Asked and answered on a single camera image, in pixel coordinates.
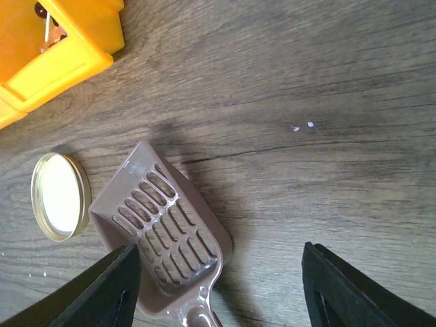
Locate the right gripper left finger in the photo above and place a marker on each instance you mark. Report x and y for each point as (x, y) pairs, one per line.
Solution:
(105, 294)

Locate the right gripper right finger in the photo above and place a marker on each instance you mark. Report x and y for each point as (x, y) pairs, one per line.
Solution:
(338, 294)

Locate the brown plastic scoop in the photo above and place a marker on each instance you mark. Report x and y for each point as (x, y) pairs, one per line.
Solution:
(182, 244)

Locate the orange bin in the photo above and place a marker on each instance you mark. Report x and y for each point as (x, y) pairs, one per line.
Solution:
(9, 115)
(31, 77)

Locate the gold jar lid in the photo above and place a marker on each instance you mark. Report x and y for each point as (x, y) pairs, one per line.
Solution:
(60, 196)

